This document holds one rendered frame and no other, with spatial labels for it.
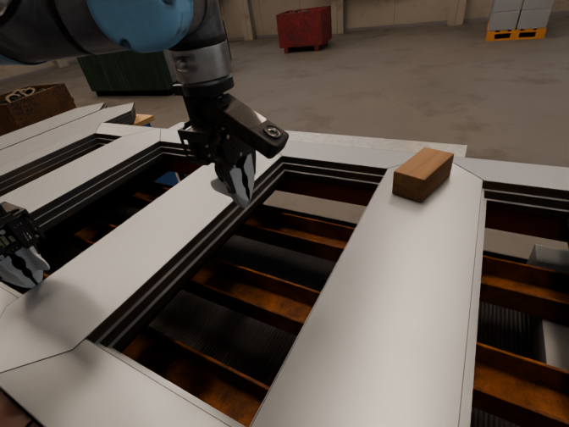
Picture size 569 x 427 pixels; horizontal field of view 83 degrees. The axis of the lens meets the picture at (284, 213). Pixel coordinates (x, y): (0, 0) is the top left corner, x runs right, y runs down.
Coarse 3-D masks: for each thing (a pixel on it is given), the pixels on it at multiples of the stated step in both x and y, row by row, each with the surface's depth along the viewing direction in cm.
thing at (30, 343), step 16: (0, 320) 48; (16, 320) 47; (0, 336) 45; (16, 336) 45; (32, 336) 45; (48, 336) 44; (0, 352) 43; (16, 352) 43; (32, 352) 42; (48, 352) 42; (0, 368) 41; (16, 368) 41
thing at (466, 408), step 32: (64, 160) 108; (128, 160) 93; (160, 160) 102; (288, 160) 81; (0, 192) 94; (96, 192) 85; (256, 192) 73; (512, 192) 60; (544, 192) 58; (32, 224) 74; (224, 224) 65; (480, 224) 54; (192, 256) 58; (480, 256) 51; (160, 288) 53; (128, 320) 48; (224, 416) 36
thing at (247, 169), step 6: (246, 156) 52; (240, 162) 51; (246, 162) 52; (240, 168) 52; (246, 168) 52; (252, 168) 54; (246, 174) 52; (252, 174) 54; (246, 180) 53; (252, 180) 54; (246, 186) 53; (252, 186) 55; (246, 192) 54
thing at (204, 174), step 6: (204, 168) 81; (210, 168) 81; (192, 174) 79; (198, 174) 79; (204, 174) 79; (210, 174) 78; (258, 174) 75; (192, 180) 77; (198, 180) 76; (204, 180) 76; (210, 180) 75
